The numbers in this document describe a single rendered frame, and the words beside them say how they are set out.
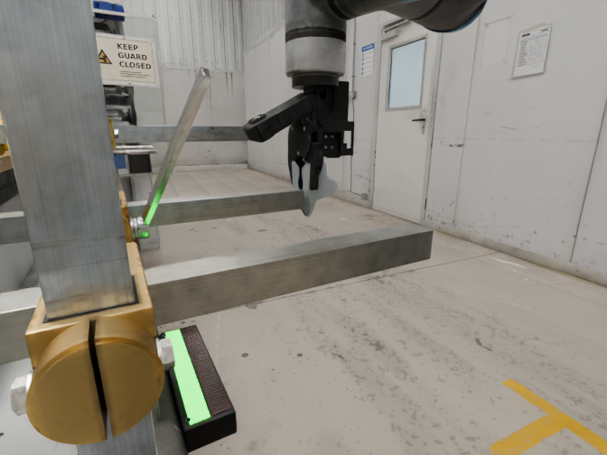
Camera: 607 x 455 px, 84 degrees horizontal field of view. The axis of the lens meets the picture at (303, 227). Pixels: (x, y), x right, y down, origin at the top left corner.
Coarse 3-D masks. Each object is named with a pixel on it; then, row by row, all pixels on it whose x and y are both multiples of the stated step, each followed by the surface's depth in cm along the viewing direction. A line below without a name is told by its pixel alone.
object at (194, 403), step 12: (168, 336) 43; (180, 336) 43; (180, 348) 40; (180, 360) 38; (180, 372) 36; (192, 372) 36; (180, 384) 34; (192, 384) 34; (192, 396) 33; (192, 408) 31; (204, 408) 31; (192, 420) 30
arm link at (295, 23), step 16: (288, 0) 47; (304, 0) 45; (320, 0) 44; (288, 16) 47; (304, 16) 46; (320, 16) 45; (336, 16) 45; (288, 32) 48; (304, 32) 46; (320, 32) 46; (336, 32) 47
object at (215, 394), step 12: (192, 336) 43; (192, 348) 40; (204, 348) 40; (192, 360) 38; (204, 360) 38; (204, 372) 36; (204, 384) 34; (216, 384) 34; (216, 396) 33; (216, 408) 31; (228, 408) 31
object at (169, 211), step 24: (240, 192) 51; (264, 192) 51; (288, 192) 52; (0, 216) 37; (168, 216) 44; (192, 216) 46; (216, 216) 48; (240, 216) 49; (0, 240) 37; (24, 240) 38
